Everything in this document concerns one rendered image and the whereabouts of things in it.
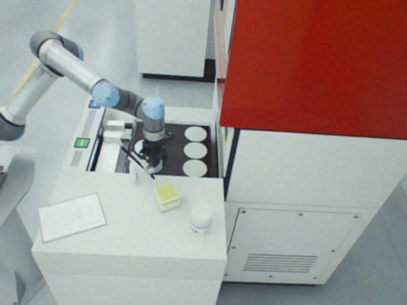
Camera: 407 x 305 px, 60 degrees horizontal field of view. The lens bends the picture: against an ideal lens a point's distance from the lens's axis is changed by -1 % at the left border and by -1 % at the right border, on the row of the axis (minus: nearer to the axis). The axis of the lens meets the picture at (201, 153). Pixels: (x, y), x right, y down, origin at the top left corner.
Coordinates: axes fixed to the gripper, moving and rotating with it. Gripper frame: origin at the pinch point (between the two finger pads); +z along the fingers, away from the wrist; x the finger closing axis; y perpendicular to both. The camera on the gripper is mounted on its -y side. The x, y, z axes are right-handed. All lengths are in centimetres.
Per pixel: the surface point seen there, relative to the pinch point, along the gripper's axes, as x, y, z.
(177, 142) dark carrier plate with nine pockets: -2.5, -19.1, 1.2
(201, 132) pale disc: 3.0, -30.8, 1.3
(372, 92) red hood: 62, -27, -49
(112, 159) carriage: -20.6, 3.9, 3.2
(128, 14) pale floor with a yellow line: -226, -260, 91
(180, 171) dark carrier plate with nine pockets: 7.8, -5.0, 1.3
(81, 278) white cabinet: 1, 49, 12
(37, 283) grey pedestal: -53, 43, 89
